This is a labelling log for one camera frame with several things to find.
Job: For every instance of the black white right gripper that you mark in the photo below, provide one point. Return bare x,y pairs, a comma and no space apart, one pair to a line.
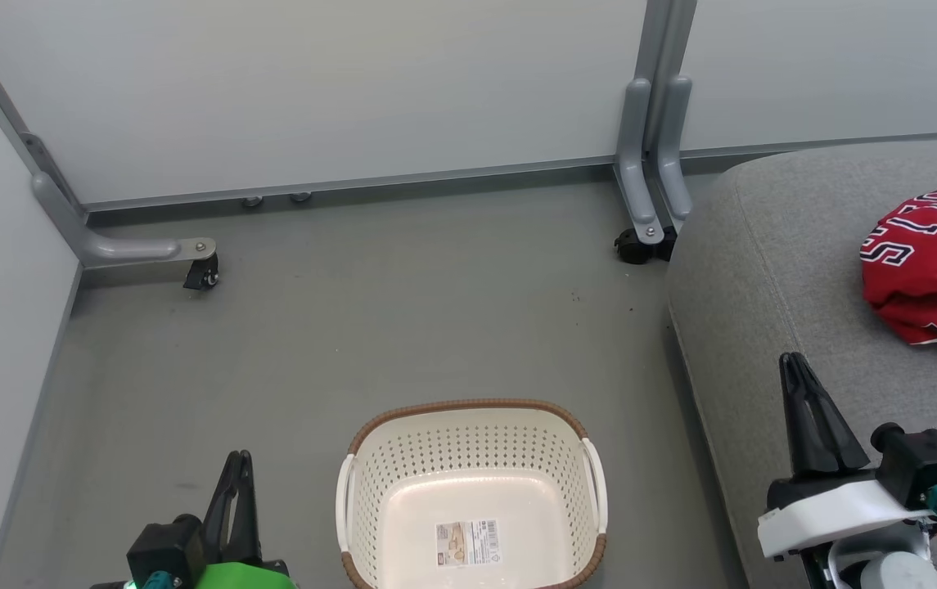
844,511

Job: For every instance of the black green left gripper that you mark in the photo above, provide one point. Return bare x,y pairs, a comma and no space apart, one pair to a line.
231,577

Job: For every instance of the red jersey with lettering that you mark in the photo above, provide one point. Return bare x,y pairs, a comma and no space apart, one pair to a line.
934,270

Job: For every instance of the grey fabric cushion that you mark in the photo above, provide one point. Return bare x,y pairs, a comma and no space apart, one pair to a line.
763,286

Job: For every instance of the paper label sticker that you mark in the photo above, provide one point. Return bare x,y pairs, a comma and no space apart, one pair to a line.
468,542

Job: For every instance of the white laundry basket brown rim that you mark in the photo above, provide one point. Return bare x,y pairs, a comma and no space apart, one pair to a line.
468,442

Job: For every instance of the black caster wheel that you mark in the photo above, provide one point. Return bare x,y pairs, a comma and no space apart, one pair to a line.
202,276
632,245

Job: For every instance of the grey corner partition foot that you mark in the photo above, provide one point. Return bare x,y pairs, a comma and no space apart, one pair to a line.
124,248

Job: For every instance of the small grey levelling foot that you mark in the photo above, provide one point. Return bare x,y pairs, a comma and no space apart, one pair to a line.
300,197
252,200

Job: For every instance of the grey partition bottom rail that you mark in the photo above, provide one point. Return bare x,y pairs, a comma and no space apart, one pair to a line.
353,185
844,142

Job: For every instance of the grey partition foot bracket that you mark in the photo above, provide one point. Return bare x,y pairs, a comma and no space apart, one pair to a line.
673,164
636,164

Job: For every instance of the grey partition upright post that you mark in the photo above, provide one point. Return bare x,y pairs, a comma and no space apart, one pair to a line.
664,41

